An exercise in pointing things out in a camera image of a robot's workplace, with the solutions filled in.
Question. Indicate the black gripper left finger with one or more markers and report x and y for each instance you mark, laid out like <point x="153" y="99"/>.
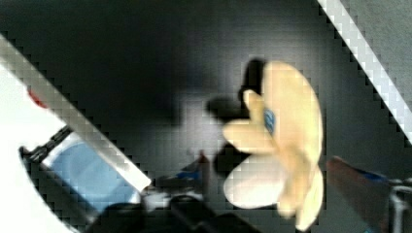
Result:
<point x="172" y="204"/>

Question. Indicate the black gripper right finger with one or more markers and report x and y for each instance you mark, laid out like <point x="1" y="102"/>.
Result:
<point x="383" y="204"/>

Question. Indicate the yellow peeled toy banana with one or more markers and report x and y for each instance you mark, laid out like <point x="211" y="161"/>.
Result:
<point x="283" y="137"/>

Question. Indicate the black toaster oven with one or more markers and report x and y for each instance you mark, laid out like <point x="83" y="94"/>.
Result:
<point x="150" y="84"/>

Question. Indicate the blue round plate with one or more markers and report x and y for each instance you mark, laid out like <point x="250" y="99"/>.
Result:
<point x="79" y="165"/>

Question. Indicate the small red toy fruit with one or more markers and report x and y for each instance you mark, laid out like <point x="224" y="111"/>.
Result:
<point x="35" y="99"/>

